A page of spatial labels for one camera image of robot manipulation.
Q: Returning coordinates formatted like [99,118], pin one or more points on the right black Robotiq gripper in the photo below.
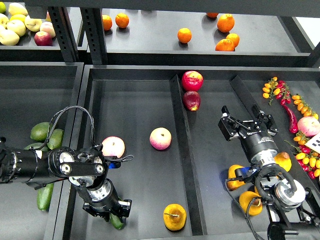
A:
[258,145]

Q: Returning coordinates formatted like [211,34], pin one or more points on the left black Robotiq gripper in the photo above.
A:
[103,200]

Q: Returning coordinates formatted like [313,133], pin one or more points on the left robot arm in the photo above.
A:
[86,169]

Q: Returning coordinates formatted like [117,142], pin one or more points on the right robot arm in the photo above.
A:
[293,210]

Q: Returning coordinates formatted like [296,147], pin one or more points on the yellow pear by divider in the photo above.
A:
[283,160]

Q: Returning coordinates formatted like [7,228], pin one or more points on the green avocado under pile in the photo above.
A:
[38,146]

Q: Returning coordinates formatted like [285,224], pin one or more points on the pale yellow pear front left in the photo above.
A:
[9,37]

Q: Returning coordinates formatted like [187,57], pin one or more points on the red chili pepper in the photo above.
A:
[293,124]

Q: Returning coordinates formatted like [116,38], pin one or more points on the cherry tomato bunch top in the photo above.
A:
[276,89]

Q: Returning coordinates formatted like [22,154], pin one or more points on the cherry tomato bunch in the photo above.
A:
[308,159]
[276,89]

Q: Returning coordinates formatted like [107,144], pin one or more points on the pink apple left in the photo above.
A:
[113,146]

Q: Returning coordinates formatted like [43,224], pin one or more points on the pink apple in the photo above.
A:
[160,138]
[113,146]

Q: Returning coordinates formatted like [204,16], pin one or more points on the orange cherry tomato vine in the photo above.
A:
[303,107]

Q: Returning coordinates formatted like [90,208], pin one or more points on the pink apple right tray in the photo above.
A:
[309,126]

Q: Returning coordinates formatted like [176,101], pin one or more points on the dark red apple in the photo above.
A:
[191,100]

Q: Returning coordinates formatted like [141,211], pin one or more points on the black white marker card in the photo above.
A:
[314,143]

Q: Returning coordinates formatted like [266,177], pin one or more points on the cherry tomato bunch bottom right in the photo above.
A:
[308,159]

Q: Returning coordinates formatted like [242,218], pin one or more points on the bright red apple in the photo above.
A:
[192,81]

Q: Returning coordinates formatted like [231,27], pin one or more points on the black middle tray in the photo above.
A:
[131,101]

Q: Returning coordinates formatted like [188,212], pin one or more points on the black tray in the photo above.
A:
[131,101]
[30,93]

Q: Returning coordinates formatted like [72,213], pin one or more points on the pink apple centre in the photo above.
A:
[160,138]

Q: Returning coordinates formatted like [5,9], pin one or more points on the orange on shelf behind front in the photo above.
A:
[234,38]

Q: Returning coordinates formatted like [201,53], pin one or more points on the large orange on shelf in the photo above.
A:
[225,23]

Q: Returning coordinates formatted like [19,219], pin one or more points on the orange on shelf centre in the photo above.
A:
[184,35]

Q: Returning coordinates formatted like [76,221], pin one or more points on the orange under top shelf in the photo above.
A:
[212,14]

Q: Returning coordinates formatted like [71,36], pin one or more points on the black left tray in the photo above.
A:
[30,93]

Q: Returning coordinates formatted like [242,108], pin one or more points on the red apple on left shelf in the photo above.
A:
[42,38]

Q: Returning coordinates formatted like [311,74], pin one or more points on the orange on shelf left edge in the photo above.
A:
[107,22]

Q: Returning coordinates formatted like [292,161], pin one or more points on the pale peach on left shelf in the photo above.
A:
[48,28]

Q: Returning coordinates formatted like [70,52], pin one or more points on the pale yellow apple with stem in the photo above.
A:
[33,24]

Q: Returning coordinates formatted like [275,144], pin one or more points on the black shelf upright post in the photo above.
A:
[95,34]

